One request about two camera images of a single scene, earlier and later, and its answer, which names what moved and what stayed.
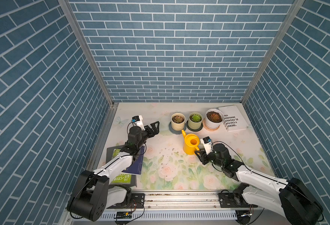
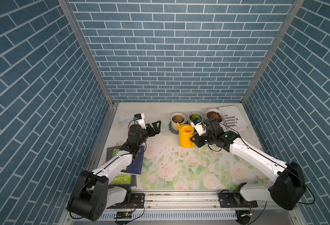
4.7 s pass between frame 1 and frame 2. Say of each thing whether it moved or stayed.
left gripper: stayed
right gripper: moved
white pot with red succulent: stayed
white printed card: stayed
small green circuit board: stayed
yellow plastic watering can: moved
